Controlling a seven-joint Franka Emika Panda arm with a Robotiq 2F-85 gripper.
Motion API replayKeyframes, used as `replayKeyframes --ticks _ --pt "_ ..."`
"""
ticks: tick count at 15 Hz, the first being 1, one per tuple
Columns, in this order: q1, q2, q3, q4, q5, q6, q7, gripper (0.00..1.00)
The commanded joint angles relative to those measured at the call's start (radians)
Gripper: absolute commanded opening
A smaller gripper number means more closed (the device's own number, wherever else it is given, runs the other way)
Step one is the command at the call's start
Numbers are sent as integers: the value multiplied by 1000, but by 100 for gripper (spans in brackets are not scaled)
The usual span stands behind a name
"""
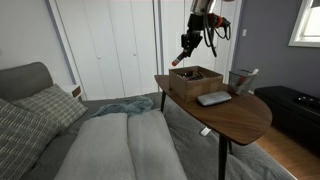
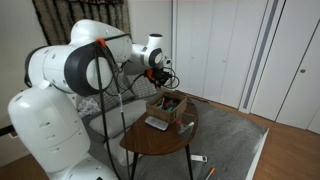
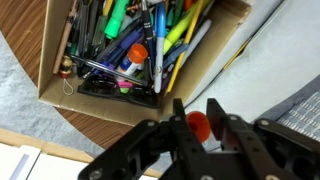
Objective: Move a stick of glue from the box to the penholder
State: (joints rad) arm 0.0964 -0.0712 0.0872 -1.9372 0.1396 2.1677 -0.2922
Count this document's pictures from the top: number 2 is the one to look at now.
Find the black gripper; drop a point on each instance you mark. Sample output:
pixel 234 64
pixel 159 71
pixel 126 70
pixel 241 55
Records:
pixel 161 76

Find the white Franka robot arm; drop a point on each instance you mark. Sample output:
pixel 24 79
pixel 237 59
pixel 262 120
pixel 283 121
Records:
pixel 50 133

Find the brown cardboard box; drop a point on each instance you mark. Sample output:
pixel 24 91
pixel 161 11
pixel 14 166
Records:
pixel 166 110

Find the white stick marker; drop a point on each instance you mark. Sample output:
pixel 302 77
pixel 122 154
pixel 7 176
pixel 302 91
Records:
pixel 189 126

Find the clear plastic penholder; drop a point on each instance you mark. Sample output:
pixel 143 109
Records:
pixel 186 128

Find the grey checked pillow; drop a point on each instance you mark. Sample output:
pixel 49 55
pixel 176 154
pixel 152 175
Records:
pixel 140 86

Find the white flat remote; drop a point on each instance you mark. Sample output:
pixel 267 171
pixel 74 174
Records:
pixel 156 122

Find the white marker with red cap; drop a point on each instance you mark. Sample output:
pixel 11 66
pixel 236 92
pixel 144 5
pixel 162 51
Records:
pixel 180 126

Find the dark wooden side table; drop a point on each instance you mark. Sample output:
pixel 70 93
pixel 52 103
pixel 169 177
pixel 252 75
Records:
pixel 150 136

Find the plain grey cushion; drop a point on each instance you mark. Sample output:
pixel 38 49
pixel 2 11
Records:
pixel 113 121

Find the white closet door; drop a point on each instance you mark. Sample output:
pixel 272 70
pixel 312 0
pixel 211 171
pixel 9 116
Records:
pixel 206 46

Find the white patterned pillow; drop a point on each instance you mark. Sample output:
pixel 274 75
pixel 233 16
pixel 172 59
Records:
pixel 87 106

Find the light grey floor cushion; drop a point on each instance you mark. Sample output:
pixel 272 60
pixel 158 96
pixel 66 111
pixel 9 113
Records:
pixel 116 153

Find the grey rug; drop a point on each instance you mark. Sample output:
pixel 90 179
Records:
pixel 220 140

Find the orange and white pen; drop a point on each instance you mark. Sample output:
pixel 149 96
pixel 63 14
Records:
pixel 210 173

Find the white panel with grey stripe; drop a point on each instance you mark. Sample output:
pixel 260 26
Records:
pixel 260 53

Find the white door with round knob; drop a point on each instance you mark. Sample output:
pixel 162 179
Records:
pixel 300 66

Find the dark woven wall hanging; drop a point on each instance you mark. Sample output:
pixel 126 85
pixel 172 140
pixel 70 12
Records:
pixel 66 13

